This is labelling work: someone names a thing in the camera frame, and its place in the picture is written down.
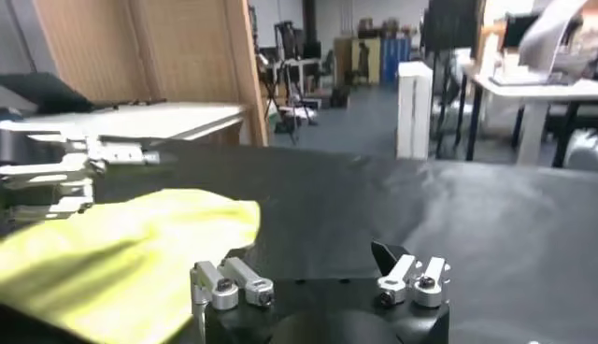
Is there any white standing desk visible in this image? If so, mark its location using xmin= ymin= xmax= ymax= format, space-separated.
xmin=466 ymin=77 xmax=598 ymax=168

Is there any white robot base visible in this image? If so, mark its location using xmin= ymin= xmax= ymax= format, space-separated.
xmin=562 ymin=129 xmax=598 ymax=172

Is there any white curved panel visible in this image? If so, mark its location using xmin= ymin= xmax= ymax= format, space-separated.
xmin=517 ymin=0 xmax=591 ymax=79

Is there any white table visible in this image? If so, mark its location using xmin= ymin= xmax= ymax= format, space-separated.
xmin=0 ymin=102 xmax=248 ymax=151

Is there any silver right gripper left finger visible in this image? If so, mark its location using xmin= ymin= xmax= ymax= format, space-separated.
xmin=189 ymin=255 xmax=276 ymax=344

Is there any black pouch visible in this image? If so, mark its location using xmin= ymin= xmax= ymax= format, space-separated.
xmin=0 ymin=72 xmax=95 ymax=116

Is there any wrinkled black table cloth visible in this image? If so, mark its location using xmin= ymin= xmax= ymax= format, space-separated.
xmin=0 ymin=139 xmax=598 ymax=344

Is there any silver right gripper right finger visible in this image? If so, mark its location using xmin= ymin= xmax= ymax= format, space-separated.
xmin=371 ymin=240 xmax=452 ymax=308

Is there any tall white cardboard box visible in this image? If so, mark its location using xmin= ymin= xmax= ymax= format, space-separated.
xmin=396 ymin=60 xmax=434 ymax=161

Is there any yellow-green t-shirt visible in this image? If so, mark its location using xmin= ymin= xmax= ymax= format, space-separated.
xmin=0 ymin=188 xmax=262 ymax=344

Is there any wooden partition screen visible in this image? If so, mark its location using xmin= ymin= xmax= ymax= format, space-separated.
xmin=32 ymin=0 xmax=270 ymax=149

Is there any black cable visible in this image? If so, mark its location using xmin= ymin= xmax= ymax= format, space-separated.
xmin=93 ymin=96 xmax=168 ymax=112

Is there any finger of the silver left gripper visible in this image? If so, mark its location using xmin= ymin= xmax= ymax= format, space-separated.
xmin=26 ymin=134 xmax=161 ymax=165
xmin=0 ymin=155 xmax=95 ymax=222

